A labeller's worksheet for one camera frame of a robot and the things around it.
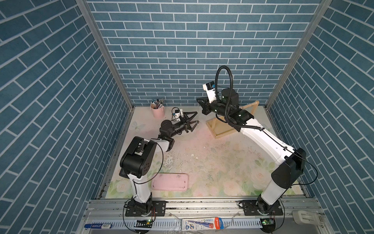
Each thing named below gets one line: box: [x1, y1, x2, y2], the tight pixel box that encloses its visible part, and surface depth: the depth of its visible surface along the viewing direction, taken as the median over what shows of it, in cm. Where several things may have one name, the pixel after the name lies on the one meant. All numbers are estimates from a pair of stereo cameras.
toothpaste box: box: [181, 217, 225, 232], surface depth 70 cm
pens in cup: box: [150, 98, 165, 110], surface depth 107 cm
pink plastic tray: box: [150, 172, 189, 192], surface depth 82 cm
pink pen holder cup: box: [149, 103, 166, 119], surface depth 110 cm
